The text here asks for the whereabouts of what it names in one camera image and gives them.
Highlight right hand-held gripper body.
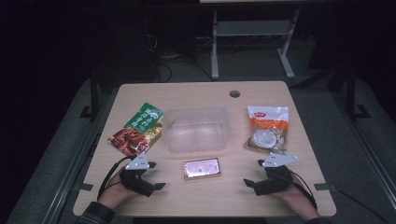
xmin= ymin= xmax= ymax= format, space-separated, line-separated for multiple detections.
xmin=252 ymin=152 xmax=299 ymax=197

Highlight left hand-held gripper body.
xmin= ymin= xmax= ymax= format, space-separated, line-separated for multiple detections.
xmin=120 ymin=152 xmax=157 ymax=198

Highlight green and red seasoning packet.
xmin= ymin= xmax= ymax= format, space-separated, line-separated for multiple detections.
xmin=107 ymin=102 xmax=164 ymax=158

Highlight clear plastic container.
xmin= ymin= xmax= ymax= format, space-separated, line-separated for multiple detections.
xmin=162 ymin=105 xmax=232 ymax=153

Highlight person's left hand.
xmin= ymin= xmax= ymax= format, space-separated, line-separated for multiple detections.
xmin=98 ymin=169 xmax=138 ymax=210

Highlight person's right hand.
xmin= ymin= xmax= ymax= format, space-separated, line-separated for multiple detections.
xmin=271 ymin=181 xmax=321 ymax=221

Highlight white and orange food packet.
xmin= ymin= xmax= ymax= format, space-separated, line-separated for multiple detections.
xmin=244 ymin=105 xmax=290 ymax=156

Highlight black tape strip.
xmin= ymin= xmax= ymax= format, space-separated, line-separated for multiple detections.
xmin=74 ymin=182 xmax=94 ymax=192
xmin=313 ymin=182 xmax=338 ymax=192

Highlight black metal stand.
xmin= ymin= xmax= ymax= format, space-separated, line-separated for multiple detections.
xmin=345 ymin=63 xmax=372 ymax=121
xmin=78 ymin=69 xmax=101 ymax=121

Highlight left hand-held gripper black cable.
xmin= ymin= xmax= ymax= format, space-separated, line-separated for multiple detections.
xmin=97 ymin=156 xmax=133 ymax=200

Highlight hand-held gripper black cable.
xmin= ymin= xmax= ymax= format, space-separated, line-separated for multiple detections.
xmin=97 ymin=156 xmax=133 ymax=200
xmin=288 ymin=171 xmax=318 ymax=210

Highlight right hand-held gripper black cable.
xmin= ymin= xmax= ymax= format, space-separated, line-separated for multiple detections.
xmin=288 ymin=171 xmax=318 ymax=210

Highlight black floor cable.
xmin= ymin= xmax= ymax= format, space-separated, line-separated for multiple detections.
xmin=337 ymin=189 xmax=390 ymax=224

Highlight black cables on floor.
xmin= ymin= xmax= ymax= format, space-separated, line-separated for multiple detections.
xmin=151 ymin=34 xmax=216 ymax=83

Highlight white metal table frame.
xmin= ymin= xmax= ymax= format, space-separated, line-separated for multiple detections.
xmin=210 ymin=8 xmax=302 ymax=80

